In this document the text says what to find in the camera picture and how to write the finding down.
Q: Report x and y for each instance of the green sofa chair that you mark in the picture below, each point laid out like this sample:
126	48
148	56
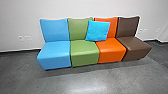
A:
83	51

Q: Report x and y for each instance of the cyan square cushion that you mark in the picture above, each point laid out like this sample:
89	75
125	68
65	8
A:
97	30

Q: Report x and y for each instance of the orange sofa chair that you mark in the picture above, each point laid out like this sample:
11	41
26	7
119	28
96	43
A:
110	50

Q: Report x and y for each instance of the blue sofa chair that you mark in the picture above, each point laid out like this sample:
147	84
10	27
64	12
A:
53	55

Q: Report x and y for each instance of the brown sofa chair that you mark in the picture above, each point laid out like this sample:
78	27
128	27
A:
133	46

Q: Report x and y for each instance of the white wall outlet plate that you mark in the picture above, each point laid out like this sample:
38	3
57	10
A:
20	38

